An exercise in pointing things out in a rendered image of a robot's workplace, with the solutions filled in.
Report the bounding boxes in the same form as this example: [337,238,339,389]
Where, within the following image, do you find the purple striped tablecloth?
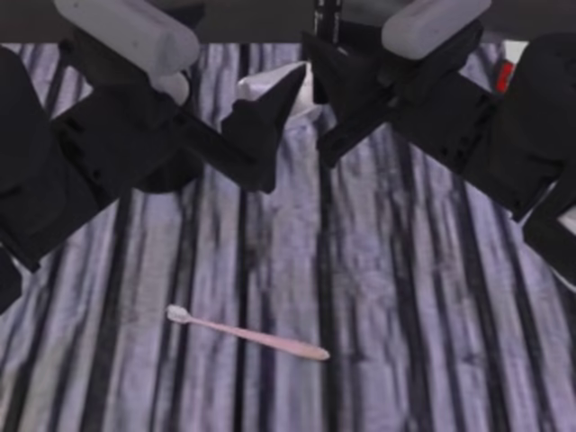
[0,40,576,432]

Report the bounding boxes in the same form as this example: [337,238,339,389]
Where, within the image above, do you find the pink toothbrush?
[166,303,332,362]

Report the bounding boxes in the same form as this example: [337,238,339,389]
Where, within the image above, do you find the black camera stand post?
[311,0,344,51]

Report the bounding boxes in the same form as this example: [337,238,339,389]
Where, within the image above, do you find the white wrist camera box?
[381,0,492,60]
[51,0,202,105]

